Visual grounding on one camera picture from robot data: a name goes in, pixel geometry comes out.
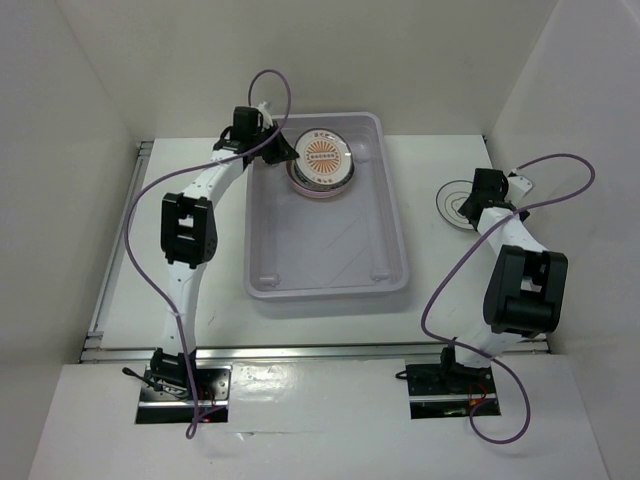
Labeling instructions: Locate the white plate black outline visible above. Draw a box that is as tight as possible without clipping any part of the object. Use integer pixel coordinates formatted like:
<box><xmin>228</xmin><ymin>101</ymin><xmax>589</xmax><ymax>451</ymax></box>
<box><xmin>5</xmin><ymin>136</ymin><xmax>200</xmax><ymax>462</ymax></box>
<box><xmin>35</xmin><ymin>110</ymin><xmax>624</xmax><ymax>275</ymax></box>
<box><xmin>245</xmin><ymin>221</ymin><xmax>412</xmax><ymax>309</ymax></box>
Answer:
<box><xmin>436</xmin><ymin>180</ymin><xmax>473</xmax><ymax>231</ymax></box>

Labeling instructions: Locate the lavender plastic plate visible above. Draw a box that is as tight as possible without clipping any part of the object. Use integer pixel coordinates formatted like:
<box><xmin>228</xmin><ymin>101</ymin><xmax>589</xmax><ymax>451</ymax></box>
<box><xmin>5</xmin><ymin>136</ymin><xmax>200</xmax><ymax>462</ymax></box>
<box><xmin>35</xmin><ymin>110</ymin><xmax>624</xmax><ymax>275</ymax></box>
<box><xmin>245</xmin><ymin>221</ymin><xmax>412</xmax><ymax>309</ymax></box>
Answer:
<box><xmin>287</xmin><ymin>170</ymin><xmax>352</xmax><ymax>196</ymax></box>

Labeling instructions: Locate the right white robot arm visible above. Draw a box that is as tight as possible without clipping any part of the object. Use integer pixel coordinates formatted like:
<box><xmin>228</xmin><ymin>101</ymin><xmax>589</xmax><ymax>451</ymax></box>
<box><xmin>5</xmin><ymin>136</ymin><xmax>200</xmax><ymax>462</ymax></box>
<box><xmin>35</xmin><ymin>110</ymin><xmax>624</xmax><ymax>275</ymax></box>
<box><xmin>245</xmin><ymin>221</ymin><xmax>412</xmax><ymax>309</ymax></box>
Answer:
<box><xmin>436</xmin><ymin>169</ymin><xmax>568</xmax><ymax>393</ymax></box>

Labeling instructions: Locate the teal rimmed white plate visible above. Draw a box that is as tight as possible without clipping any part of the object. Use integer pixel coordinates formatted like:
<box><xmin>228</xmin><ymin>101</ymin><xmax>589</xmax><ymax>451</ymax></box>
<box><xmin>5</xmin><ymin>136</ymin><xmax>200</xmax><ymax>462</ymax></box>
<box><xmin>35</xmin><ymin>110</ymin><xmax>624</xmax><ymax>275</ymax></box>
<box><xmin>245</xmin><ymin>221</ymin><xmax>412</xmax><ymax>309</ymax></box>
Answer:
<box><xmin>291</xmin><ymin>159</ymin><xmax>357</xmax><ymax>192</ymax></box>

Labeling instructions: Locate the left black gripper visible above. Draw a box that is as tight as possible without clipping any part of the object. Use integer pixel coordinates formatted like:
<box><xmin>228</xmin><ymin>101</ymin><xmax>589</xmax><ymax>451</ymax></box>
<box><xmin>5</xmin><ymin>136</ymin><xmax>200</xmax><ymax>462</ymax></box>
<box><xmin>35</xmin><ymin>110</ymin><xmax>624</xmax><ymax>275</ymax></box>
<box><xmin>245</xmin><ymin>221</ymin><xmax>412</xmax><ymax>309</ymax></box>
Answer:
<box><xmin>250</xmin><ymin>121</ymin><xmax>298</xmax><ymax>165</ymax></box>

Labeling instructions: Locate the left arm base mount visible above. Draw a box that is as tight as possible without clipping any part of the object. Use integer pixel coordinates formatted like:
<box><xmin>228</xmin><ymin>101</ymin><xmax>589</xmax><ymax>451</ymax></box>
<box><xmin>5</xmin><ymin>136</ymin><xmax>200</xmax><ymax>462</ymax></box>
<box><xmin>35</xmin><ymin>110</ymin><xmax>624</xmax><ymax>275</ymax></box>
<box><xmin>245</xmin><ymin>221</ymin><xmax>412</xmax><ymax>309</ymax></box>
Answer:
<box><xmin>122</xmin><ymin>366</ymin><xmax>232</xmax><ymax>425</ymax></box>

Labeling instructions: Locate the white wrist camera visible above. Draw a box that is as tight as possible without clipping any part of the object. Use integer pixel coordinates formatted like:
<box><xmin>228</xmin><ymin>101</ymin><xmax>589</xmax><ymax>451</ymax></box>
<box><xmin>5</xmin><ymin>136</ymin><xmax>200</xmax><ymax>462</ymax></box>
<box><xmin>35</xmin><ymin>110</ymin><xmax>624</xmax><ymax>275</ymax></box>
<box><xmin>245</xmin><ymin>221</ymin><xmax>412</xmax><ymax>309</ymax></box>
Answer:
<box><xmin>257</xmin><ymin>101</ymin><xmax>274</xmax><ymax>129</ymax></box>
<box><xmin>506</xmin><ymin>170</ymin><xmax>535</xmax><ymax>203</ymax></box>

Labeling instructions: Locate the pink plastic plate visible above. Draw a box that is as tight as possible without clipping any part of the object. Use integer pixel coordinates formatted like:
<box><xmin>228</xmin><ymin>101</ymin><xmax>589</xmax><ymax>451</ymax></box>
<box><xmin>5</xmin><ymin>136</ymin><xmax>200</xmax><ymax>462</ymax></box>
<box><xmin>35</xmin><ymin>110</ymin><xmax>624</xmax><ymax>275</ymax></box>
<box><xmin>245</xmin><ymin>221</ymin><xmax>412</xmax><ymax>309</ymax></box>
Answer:
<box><xmin>286</xmin><ymin>162</ymin><xmax>355</xmax><ymax>199</ymax></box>

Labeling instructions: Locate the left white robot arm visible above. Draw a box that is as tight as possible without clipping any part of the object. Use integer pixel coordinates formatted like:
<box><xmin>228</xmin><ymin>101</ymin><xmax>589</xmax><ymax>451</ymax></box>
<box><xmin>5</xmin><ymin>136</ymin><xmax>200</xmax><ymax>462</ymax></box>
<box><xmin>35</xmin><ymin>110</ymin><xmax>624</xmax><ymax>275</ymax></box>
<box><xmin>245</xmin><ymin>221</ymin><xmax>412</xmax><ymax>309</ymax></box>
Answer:
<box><xmin>151</xmin><ymin>102</ymin><xmax>298</xmax><ymax>399</ymax></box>

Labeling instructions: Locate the orange sunburst pattern plate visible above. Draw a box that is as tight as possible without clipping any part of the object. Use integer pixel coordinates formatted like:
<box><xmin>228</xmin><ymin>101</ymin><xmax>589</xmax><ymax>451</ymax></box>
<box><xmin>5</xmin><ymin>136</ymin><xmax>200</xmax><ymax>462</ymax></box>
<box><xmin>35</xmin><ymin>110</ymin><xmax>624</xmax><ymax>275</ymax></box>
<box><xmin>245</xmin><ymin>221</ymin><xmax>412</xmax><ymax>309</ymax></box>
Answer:
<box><xmin>294</xmin><ymin>129</ymin><xmax>354</xmax><ymax>185</ymax></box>

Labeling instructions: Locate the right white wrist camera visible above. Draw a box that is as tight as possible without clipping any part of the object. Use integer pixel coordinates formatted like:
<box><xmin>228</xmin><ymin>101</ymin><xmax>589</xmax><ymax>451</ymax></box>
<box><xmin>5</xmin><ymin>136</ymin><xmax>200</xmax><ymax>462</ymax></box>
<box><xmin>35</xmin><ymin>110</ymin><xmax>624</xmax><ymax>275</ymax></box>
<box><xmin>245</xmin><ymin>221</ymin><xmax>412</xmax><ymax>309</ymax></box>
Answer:
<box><xmin>506</xmin><ymin>170</ymin><xmax>535</xmax><ymax>203</ymax></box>

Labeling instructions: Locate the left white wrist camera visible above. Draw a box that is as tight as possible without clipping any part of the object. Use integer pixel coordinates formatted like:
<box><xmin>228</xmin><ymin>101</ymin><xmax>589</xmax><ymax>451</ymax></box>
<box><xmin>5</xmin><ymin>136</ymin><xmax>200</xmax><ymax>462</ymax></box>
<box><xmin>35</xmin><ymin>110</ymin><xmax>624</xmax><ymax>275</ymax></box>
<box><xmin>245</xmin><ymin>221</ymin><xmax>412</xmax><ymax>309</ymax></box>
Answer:
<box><xmin>257</xmin><ymin>101</ymin><xmax>274</xmax><ymax>129</ymax></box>

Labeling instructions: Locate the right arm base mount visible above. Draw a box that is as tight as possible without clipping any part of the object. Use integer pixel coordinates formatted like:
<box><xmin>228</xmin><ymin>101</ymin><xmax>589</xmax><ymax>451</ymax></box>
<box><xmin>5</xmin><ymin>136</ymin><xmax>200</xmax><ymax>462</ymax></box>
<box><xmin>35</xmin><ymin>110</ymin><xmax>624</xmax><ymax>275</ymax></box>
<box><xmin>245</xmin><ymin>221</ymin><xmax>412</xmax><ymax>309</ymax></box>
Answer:
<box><xmin>395</xmin><ymin>347</ymin><xmax>501</xmax><ymax>420</ymax></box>

